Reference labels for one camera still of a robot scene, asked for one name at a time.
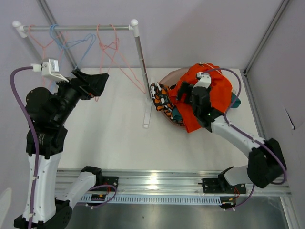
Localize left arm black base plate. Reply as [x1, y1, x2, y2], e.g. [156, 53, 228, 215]
[99, 176, 119, 192]

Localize bright orange shorts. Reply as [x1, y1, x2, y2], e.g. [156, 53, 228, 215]
[168, 63, 232, 133]

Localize aluminium extrusion rail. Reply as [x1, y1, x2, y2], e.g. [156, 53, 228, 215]
[55, 169, 292, 197]

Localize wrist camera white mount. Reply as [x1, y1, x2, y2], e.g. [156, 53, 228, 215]
[31, 58, 69, 83]
[195, 72, 212, 88]

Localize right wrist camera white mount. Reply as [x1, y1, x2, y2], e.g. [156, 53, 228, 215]
[195, 72, 212, 88]

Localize pink wire hanger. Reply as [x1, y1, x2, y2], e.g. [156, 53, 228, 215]
[28, 24, 69, 89]

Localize light blue wire hanger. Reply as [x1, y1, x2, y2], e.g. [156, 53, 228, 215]
[63, 33, 97, 69]
[49, 24, 67, 69]

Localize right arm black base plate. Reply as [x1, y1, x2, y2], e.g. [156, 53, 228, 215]
[198, 178, 247, 194]

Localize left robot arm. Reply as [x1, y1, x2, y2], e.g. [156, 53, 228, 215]
[14, 69, 109, 229]

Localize slotted grey cable duct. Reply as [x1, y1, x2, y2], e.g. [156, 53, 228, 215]
[79, 194, 222, 206]

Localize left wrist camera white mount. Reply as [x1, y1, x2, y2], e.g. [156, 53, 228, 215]
[31, 58, 69, 83]

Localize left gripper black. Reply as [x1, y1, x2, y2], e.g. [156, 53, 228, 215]
[53, 68, 109, 124]

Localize translucent pink plastic basin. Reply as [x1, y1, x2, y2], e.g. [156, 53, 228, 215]
[158, 68, 239, 129]

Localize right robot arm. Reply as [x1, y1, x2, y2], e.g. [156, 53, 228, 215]
[177, 82, 287, 193]

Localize white and silver clothes rack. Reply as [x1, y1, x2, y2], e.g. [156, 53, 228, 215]
[12, 19, 152, 128]

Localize teal green shorts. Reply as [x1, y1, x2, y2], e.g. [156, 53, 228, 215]
[171, 93, 241, 122]

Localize orange black patterned shorts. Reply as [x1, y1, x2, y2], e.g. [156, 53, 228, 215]
[150, 83, 176, 121]

